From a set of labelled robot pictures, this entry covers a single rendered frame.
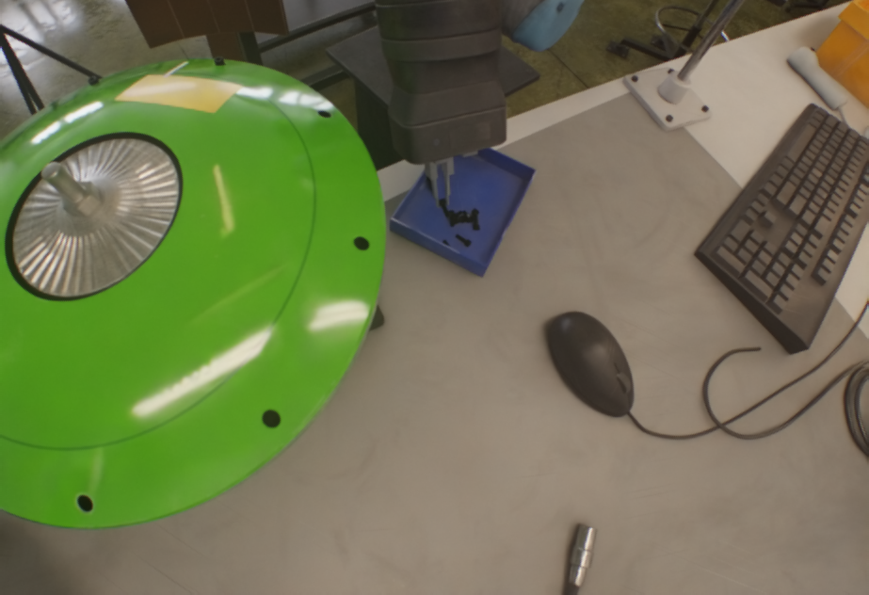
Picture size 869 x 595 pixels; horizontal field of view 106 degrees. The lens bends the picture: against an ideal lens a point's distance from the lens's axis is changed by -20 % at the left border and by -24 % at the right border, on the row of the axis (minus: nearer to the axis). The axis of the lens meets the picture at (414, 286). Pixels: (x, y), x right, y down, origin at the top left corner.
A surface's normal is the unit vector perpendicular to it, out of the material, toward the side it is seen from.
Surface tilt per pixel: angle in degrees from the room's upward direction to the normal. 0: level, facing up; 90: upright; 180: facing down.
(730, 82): 0
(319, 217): 23
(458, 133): 63
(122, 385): 14
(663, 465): 0
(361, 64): 0
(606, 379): 32
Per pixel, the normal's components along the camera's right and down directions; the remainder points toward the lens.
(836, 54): -0.83, 0.52
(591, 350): -0.25, -0.18
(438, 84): 0.37, 0.70
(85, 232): 0.13, -0.16
